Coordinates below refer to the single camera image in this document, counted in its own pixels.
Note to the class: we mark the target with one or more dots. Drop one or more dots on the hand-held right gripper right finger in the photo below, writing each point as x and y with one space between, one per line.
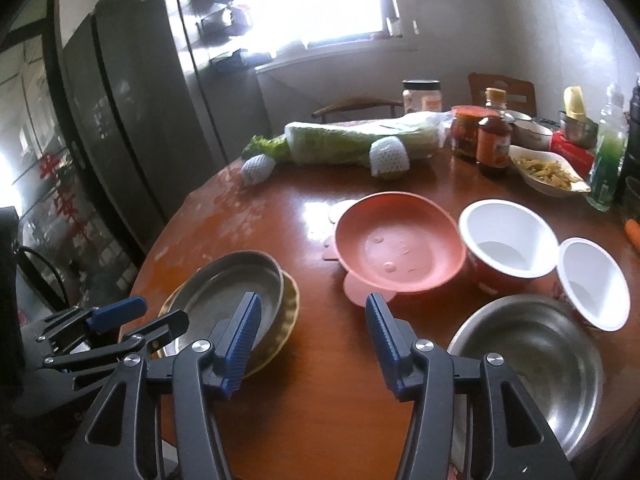
382 340

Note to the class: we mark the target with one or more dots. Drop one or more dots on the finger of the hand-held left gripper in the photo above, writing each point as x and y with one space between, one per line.
120 309
160 327

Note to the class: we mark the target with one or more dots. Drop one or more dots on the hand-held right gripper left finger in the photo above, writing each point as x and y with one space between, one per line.
242 345

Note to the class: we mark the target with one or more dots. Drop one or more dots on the yellow rimmed plate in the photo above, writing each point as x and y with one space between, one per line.
285 316

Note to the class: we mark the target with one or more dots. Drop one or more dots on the shallow steel plate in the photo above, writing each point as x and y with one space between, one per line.
225 285

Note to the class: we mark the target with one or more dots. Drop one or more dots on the pink plastic bowl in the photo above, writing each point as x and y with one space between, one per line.
395 240

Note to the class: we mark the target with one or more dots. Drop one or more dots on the large steel bowl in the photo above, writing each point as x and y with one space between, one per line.
540 360

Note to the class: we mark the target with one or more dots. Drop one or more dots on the large white paper bowl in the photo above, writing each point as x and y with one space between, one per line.
505 230

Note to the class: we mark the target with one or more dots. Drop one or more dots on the small white paper bowl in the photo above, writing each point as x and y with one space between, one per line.
595 280

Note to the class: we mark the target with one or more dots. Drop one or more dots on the red paper decoration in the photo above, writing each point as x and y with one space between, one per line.
62 195

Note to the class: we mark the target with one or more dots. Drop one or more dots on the fruit in white foam net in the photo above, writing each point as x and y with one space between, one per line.
390 157
257 170

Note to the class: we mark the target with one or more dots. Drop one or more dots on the green lettuce leaves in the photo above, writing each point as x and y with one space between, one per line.
265 147

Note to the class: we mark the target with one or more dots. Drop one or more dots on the grey refrigerator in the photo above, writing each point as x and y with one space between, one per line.
135 110

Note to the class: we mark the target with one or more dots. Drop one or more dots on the napa cabbage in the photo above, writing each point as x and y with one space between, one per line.
340 142

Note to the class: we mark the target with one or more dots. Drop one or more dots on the brown sauce bottle orange label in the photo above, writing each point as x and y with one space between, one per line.
495 150

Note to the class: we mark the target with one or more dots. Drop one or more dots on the sauce jar with red lid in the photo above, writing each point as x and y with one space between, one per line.
465 135

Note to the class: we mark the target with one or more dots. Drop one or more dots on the white dish with food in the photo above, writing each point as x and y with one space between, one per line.
545 170

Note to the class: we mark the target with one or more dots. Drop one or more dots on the plastic jar with black lid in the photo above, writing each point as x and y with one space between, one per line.
422 97

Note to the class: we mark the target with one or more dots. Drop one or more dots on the white ceramic bowl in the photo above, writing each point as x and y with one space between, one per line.
532 134

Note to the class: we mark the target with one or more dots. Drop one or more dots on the small steel bowl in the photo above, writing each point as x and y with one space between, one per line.
520 116

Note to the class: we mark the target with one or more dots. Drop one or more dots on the red tissue box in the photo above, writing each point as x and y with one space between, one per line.
570 152

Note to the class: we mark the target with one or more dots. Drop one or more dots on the bottle with orange cap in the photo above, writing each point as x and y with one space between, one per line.
496 100

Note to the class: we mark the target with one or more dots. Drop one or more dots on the orange carrot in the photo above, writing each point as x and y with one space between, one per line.
634 234

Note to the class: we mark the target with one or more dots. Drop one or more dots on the wooden chair with slotted back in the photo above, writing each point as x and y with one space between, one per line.
500 91

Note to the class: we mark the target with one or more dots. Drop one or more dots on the clear bottle with green liquid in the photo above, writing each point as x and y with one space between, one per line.
606 160

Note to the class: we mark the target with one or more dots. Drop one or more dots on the steel cup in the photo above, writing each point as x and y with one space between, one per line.
580 131

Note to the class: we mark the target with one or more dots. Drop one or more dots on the clear plastic cup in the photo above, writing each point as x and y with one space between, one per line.
632 195

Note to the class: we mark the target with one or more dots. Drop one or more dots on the yellow plastic utensil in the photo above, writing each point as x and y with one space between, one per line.
574 101

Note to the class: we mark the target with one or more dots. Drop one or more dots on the black thermos flask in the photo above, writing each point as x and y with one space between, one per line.
634 125

